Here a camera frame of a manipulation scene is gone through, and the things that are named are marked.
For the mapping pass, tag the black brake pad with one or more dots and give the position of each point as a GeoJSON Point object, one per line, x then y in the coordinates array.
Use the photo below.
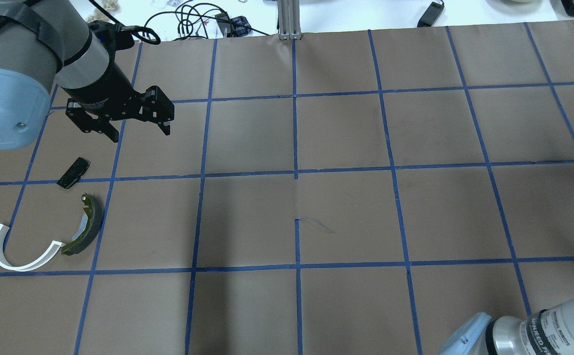
{"type": "Point", "coordinates": [74, 173]}

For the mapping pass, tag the green brake shoe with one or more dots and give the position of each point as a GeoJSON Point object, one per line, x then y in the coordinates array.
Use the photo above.
{"type": "Point", "coordinates": [89, 226]}

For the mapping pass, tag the white curved plastic part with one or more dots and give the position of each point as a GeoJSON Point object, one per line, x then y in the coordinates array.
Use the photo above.
{"type": "Point", "coordinates": [25, 254]}

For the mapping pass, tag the black power adapter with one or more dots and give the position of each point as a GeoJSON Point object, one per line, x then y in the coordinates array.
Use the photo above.
{"type": "Point", "coordinates": [431, 14]}

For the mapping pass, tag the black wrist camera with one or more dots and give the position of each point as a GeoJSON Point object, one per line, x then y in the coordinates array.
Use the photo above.
{"type": "Point", "coordinates": [113, 36]}

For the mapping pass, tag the aluminium frame post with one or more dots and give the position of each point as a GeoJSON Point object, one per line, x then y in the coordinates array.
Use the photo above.
{"type": "Point", "coordinates": [289, 25]}

